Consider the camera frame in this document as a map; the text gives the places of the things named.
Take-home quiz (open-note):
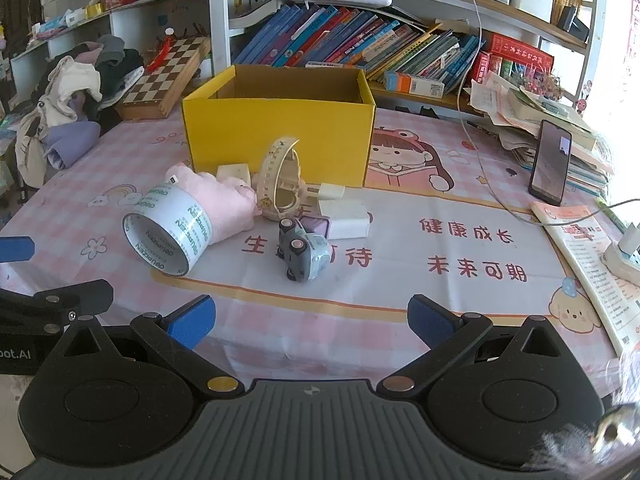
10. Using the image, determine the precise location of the pink plush toy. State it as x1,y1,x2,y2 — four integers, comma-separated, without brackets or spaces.
165,162,263,246

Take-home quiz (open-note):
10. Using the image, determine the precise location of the red thick book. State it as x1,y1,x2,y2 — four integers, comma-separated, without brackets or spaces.
480,32,556,86

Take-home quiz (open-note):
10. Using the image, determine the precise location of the wooden chessboard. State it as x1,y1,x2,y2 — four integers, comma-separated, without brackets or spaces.
116,35,212,121

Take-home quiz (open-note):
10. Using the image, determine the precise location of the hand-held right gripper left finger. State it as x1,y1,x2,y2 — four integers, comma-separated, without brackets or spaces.
42,294,247,402

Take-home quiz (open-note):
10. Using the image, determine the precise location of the white power strip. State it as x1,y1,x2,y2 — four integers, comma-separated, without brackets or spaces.
600,225,640,286

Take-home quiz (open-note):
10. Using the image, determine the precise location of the stack of papers and books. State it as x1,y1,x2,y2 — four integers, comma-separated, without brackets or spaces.
467,70,616,201

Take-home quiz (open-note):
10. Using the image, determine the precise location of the row of colourful books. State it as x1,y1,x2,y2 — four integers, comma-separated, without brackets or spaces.
232,4,483,93

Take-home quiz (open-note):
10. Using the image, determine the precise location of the white bookshelf frame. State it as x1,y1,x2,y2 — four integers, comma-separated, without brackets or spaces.
207,0,601,111

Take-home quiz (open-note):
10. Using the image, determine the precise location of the pink wall poster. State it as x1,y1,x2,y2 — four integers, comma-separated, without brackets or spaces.
627,0,640,88

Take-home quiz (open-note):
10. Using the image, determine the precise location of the yellow cardboard box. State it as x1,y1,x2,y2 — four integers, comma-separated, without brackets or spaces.
181,64,377,188

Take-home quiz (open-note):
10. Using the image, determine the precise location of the small white charger plug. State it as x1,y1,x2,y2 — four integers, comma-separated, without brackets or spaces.
302,182,346,201

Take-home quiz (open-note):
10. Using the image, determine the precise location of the grey-blue toy car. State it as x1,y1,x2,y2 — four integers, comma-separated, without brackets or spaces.
276,217,332,283

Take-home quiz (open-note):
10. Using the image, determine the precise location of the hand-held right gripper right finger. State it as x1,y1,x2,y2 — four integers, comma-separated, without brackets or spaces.
376,294,587,402

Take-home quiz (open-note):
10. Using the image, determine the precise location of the pink checked tablecloth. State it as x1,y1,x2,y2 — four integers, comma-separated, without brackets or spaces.
0,105,640,411

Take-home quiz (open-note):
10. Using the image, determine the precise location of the pile of clothes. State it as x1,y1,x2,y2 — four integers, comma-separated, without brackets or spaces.
15,34,146,188

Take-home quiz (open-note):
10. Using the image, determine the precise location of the white side shelf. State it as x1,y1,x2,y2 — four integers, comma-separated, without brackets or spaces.
10,0,211,91

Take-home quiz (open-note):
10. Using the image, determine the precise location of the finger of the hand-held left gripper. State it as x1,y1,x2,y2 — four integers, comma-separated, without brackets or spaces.
0,235,36,263
0,280,115,333

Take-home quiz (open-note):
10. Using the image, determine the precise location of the clear printed tape roll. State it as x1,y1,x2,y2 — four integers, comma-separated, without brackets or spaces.
121,184,215,277

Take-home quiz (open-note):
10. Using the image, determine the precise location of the large white charger adapter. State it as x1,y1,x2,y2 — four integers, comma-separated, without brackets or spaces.
320,200,371,240

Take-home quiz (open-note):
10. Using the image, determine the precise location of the red tassel ornament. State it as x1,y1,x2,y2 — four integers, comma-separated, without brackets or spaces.
145,35,176,73

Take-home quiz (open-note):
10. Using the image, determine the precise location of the black smartphone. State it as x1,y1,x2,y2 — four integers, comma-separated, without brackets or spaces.
529,119,573,207

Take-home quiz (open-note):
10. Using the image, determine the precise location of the cream round mini fan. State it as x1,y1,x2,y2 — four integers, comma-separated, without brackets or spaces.
251,135,303,222

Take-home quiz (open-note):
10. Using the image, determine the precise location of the white square adapter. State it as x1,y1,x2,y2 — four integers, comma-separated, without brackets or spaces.
216,162,251,187

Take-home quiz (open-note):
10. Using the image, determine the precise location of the small black box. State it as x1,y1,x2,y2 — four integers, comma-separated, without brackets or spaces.
556,5,591,43

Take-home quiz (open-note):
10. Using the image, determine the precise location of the white cable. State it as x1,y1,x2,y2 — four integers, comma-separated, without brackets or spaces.
452,0,640,228

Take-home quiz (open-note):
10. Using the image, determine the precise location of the orange and white booklet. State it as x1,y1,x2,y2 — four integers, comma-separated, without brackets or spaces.
530,200,640,358

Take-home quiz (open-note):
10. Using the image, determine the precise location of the small dried flower bunch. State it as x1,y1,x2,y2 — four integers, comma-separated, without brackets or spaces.
515,67,563,101

